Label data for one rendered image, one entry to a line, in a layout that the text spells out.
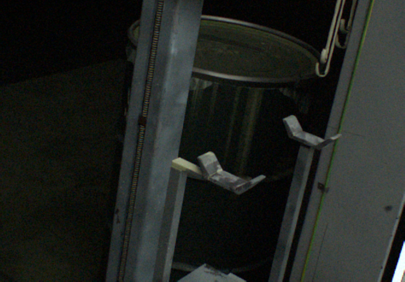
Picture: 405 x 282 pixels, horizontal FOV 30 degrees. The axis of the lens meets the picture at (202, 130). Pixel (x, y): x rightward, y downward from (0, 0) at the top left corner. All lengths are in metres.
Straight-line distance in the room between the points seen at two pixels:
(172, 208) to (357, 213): 0.61
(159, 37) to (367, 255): 0.70
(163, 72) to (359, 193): 0.59
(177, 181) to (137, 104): 0.16
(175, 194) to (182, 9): 0.23
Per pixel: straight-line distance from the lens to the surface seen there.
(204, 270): 1.27
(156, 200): 1.07
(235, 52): 2.17
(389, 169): 1.42
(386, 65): 1.37
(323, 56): 1.43
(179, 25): 0.97
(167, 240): 0.96
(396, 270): 1.50
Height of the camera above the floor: 1.49
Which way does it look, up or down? 23 degrees down
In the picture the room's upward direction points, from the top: 10 degrees clockwise
